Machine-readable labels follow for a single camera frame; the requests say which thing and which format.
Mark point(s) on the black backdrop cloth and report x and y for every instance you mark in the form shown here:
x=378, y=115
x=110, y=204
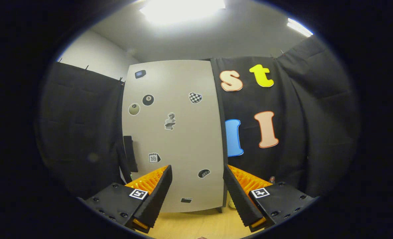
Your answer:
x=80, y=126

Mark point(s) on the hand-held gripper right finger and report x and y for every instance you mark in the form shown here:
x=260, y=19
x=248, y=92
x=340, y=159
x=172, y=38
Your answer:
x=239, y=199

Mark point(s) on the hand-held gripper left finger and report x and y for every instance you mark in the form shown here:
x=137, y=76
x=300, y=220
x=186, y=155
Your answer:
x=156, y=196

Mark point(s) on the large ceiling light panel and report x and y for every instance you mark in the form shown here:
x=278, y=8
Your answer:
x=183, y=10

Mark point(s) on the red and white bottle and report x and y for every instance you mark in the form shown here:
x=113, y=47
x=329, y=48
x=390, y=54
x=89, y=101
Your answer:
x=272, y=179

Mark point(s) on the dark grey shoe cabinet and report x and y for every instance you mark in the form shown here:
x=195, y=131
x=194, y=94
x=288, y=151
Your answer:
x=226, y=189

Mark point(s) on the grey shoe cabinet door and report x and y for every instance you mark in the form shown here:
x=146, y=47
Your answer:
x=176, y=159

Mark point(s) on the narrow ceiling light strip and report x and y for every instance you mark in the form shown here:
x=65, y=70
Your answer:
x=299, y=27

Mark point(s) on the yellow plush toy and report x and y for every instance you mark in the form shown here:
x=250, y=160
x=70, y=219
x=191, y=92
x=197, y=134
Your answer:
x=231, y=203

